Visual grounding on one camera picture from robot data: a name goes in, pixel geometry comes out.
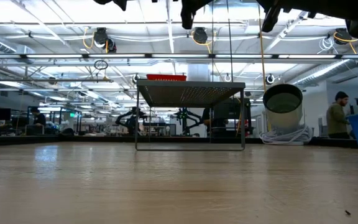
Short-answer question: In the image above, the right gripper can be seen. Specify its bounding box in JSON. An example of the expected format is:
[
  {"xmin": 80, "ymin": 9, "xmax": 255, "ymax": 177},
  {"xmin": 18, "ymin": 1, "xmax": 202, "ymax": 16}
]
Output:
[{"xmin": 255, "ymin": 0, "xmax": 349, "ymax": 34}]

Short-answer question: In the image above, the red plastic basket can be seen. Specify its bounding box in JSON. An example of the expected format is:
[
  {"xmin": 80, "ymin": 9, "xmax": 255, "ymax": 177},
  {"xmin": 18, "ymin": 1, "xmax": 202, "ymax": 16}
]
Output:
[{"xmin": 145, "ymin": 73, "xmax": 188, "ymax": 82}]

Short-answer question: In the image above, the grey perforated metal shelf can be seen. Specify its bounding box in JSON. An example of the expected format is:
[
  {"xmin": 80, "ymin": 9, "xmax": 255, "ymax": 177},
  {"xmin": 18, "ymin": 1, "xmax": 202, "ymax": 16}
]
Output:
[{"xmin": 134, "ymin": 79, "xmax": 247, "ymax": 152}]

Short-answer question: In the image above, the long ceiling light bar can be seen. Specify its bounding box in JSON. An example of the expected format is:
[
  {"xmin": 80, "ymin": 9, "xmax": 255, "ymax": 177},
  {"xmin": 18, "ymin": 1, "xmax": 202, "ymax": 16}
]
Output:
[{"xmin": 0, "ymin": 53, "xmax": 358, "ymax": 60}]

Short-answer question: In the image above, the black equipment cabinet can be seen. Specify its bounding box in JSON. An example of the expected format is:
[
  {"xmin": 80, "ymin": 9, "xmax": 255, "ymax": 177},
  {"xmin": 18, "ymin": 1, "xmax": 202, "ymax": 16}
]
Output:
[{"xmin": 211, "ymin": 98, "xmax": 251, "ymax": 138}]

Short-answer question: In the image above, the black background robot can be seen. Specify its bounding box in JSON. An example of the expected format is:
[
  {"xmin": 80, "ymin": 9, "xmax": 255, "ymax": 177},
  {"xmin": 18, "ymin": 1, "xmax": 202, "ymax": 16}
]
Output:
[{"xmin": 114, "ymin": 106, "xmax": 203, "ymax": 137}]

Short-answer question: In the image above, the person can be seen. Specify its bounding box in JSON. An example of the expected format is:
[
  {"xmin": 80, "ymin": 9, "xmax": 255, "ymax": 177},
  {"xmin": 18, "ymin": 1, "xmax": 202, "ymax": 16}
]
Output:
[
  {"xmin": 201, "ymin": 107, "xmax": 213, "ymax": 133},
  {"xmin": 29, "ymin": 106, "xmax": 47, "ymax": 136},
  {"xmin": 326, "ymin": 90, "xmax": 351, "ymax": 140}
]

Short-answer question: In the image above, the large ceiling cable reel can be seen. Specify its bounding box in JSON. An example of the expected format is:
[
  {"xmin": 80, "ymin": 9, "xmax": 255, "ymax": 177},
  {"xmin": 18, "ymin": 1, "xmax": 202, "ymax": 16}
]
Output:
[
  {"xmin": 93, "ymin": 27, "xmax": 117, "ymax": 54},
  {"xmin": 333, "ymin": 27, "xmax": 352, "ymax": 46},
  {"xmin": 192, "ymin": 27, "xmax": 209, "ymax": 45}
]

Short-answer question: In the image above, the black hanging cable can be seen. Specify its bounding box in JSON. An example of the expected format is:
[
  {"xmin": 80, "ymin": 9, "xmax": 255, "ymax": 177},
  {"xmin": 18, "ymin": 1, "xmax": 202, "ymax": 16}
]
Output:
[{"xmin": 226, "ymin": 0, "xmax": 234, "ymax": 84}]

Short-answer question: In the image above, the black cable loop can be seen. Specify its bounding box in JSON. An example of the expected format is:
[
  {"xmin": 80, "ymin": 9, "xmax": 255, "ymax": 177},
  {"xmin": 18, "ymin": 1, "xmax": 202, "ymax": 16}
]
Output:
[{"xmin": 93, "ymin": 59, "xmax": 109, "ymax": 71}]

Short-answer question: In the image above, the silver ventilation duct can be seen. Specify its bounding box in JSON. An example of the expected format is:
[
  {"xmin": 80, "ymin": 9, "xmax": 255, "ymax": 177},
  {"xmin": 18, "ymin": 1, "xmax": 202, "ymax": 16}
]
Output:
[{"xmin": 290, "ymin": 58, "xmax": 358, "ymax": 89}]

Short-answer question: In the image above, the white coiled lamp cable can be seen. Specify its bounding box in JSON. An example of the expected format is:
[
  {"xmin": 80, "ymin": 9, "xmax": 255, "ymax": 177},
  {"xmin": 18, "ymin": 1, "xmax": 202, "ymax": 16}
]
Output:
[{"xmin": 259, "ymin": 123, "xmax": 314, "ymax": 146}]

